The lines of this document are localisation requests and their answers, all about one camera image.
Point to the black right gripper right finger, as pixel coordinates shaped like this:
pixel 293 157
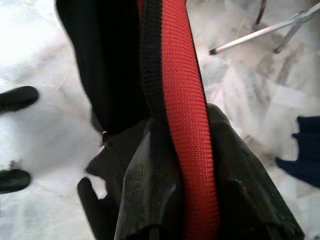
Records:
pixel 245 195

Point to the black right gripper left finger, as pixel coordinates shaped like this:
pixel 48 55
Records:
pixel 150 187

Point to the black knit garment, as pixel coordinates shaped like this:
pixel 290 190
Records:
pixel 180 75

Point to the navy blue garment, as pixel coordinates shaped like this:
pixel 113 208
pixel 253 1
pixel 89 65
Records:
pixel 305 150

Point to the black right robot foot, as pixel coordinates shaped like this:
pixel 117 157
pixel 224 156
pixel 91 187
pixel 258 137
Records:
pixel 13 181

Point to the black robot foot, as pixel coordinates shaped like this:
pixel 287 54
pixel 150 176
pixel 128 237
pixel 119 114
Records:
pixel 17 98
pixel 13 181

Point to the silver metal clothes rack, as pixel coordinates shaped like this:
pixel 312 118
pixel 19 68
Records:
pixel 252 36

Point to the black left robot foot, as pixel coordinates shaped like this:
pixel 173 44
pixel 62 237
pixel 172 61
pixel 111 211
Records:
pixel 17 98

